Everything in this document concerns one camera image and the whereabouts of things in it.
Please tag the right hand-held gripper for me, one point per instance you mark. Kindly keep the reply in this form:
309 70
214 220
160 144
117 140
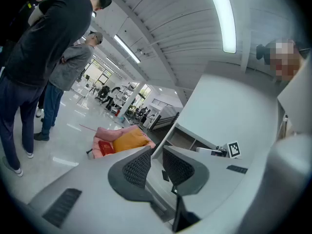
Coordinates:
234 150

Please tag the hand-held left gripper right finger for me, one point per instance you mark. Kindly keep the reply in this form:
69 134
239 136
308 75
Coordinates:
185 173

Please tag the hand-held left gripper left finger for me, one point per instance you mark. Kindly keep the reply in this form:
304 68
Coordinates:
136 172

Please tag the red book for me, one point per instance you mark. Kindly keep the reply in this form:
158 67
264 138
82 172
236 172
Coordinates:
106 148

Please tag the pink armchair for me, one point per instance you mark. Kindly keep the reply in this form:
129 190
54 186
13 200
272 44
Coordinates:
104 134

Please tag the black phone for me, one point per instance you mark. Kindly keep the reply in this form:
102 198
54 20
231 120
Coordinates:
165 175

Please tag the orange cushion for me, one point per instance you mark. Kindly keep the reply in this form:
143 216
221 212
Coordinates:
130 140

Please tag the white orange shelf unit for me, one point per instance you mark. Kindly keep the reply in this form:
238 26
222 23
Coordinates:
180 138

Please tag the red fire extinguisher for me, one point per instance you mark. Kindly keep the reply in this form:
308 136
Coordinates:
118 112

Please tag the person's beige shirt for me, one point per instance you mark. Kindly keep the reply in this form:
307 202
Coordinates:
296 101

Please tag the person's head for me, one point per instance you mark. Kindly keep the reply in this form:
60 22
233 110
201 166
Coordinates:
285 60

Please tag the long ceiling light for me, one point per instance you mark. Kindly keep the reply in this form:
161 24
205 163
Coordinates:
126 48
223 18
113 63

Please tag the black metal frame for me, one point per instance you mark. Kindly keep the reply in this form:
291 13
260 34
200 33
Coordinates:
163 122

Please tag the black head camera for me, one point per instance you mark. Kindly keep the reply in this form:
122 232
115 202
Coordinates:
262 53

